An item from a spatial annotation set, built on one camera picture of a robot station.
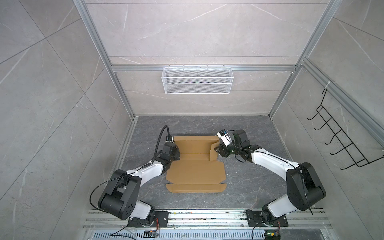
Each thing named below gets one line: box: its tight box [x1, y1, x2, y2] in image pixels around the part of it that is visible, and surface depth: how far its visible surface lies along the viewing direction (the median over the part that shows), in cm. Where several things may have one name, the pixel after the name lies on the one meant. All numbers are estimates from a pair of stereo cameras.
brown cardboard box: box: [166, 136, 227, 193], surface depth 88 cm
